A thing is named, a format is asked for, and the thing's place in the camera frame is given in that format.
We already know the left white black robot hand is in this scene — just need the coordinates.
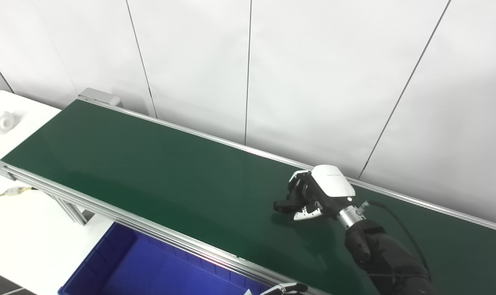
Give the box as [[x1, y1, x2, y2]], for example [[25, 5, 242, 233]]
[[259, 282, 309, 295]]

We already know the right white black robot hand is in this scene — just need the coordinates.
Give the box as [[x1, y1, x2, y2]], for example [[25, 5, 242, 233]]
[[287, 165, 356, 222]]

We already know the black flanged bearing part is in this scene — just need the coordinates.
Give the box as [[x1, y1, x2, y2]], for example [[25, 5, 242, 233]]
[[273, 192, 310, 216]]

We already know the blue plastic bin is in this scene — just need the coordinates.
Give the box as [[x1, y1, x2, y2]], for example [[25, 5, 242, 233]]
[[59, 222, 273, 295]]

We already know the green conveyor belt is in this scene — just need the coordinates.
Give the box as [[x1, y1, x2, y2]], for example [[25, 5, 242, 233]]
[[0, 100, 496, 295], [0, 87, 496, 295]]

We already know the aluminium conveyor leg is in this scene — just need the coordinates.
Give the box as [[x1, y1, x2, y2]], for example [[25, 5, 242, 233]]
[[51, 196, 88, 226]]

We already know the white flanged part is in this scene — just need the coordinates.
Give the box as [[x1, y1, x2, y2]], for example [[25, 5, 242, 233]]
[[0, 111, 16, 134]]

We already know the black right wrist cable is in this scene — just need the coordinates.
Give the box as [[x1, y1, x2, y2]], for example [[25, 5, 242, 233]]
[[356, 200, 433, 283]]

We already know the yellow white cable connector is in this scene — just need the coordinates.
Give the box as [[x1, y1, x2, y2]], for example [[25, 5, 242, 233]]
[[0, 186, 38, 204]]

